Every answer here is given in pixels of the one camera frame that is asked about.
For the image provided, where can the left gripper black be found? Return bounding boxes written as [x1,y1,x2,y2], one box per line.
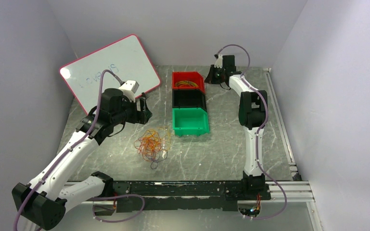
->
[111,95,152,125]

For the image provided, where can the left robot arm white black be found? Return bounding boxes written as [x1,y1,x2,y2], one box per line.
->
[12,88,152,231]

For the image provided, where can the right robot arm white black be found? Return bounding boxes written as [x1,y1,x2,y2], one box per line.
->
[204,54,268,199]

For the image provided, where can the red plastic bin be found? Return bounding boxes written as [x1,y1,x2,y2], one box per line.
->
[172,71,205,93]

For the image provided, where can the black plastic bin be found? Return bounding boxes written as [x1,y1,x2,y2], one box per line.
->
[172,89,207,111]

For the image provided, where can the green plastic bin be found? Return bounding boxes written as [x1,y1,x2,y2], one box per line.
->
[172,108,210,136]

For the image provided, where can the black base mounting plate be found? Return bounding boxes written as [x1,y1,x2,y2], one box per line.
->
[99,179,271,212]

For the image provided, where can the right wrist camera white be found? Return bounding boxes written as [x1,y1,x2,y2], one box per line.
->
[214,54,223,69]

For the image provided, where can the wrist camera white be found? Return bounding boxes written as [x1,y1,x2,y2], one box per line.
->
[214,54,223,69]
[118,80,139,103]

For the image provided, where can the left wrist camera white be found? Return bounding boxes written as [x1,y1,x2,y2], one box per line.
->
[118,80,139,103]

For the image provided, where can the yellow cable in red bin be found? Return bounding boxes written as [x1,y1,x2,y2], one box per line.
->
[174,80,201,89]

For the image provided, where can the orange thin cable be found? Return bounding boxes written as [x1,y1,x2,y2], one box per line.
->
[133,129,170,163]

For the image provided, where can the whiteboard with pink frame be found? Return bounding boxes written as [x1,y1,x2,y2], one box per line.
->
[59,34,161,113]

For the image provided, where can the aluminium rail frame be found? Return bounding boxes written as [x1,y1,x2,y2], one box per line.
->
[25,180,315,231]

